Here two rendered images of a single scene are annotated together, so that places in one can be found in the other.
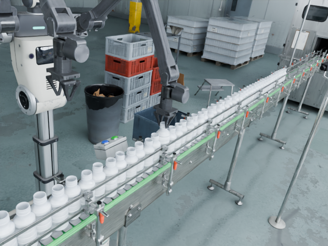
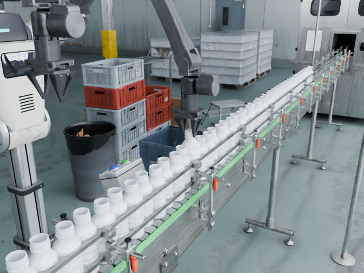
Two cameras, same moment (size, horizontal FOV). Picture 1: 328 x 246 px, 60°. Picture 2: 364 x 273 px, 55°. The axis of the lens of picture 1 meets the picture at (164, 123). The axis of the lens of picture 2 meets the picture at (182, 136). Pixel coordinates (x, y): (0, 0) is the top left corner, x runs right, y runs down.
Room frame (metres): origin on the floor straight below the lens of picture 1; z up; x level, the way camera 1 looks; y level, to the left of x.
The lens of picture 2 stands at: (0.05, 0.10, 1.59)
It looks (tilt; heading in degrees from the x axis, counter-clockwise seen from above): 19 degrees down; 356
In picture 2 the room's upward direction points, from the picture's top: straight up
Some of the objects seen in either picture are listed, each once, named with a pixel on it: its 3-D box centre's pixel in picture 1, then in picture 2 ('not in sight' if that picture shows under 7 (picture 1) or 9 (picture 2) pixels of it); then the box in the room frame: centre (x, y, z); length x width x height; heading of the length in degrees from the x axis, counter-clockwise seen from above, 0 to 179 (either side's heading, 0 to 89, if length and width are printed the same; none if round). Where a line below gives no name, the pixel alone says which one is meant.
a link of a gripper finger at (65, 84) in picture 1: (66, 87); (56, 82); (0.90, 0.35, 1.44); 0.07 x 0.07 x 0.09; 57
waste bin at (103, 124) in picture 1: (103, 115); (93, 161); (3.02, 0.72, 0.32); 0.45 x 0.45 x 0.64
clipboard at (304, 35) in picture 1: (299, 39); (313, 40); (5.30, -2.20, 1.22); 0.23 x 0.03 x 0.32; 57
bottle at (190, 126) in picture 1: (188, 131); (219, 143); (1.39, -0.14, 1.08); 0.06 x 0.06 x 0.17
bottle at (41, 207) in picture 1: (41, 215); (44, 271); (0.66, 0.35, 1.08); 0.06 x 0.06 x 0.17
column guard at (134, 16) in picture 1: (134, 17); (109, 48); (11.44, 1.66, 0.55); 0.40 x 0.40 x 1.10; 57
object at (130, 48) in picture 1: (131, 46); (114, 72); (3.86, 0.58, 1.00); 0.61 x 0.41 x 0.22; 154
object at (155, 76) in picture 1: (153, 69); (146, 98); (4.50, 0.28, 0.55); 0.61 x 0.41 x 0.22; 150
